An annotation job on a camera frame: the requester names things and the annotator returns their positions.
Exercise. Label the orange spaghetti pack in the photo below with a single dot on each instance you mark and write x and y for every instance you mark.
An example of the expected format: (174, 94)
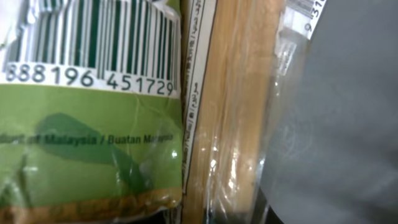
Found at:
(241, 63)

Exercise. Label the green snack pouch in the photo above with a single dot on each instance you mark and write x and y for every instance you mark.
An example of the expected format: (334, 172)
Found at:
(91, 114)

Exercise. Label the grey plastic mesh basket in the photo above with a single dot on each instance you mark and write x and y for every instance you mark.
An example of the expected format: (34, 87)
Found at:
(333, 157)

